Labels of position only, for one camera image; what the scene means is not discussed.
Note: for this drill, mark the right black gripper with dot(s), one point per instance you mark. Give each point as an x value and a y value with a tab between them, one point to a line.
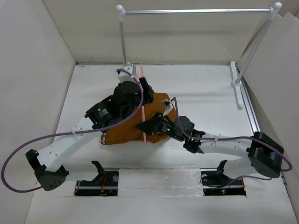
152	126

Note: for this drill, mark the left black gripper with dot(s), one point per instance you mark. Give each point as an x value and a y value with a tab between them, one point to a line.
148	93

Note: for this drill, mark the brown trousers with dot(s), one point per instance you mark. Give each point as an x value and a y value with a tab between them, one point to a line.
127	132

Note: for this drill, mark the pink plastic hanger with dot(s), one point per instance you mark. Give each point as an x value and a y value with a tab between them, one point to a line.
143	109

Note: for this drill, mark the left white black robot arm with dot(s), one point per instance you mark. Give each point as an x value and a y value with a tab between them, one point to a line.
112	111

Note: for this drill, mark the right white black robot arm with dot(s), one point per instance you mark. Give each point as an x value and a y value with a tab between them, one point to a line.
259	154

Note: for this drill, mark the white metal clothes rack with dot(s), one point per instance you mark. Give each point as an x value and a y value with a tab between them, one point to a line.
236	78

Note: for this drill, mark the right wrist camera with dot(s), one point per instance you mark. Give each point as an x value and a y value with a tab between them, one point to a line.
168	106

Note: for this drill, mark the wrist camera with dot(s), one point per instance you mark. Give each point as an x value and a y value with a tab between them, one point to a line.
126	73
168	106

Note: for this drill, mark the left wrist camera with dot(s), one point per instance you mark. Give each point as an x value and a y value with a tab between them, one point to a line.
126	73

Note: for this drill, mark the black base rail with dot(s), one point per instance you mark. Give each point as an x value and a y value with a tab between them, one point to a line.
160	182

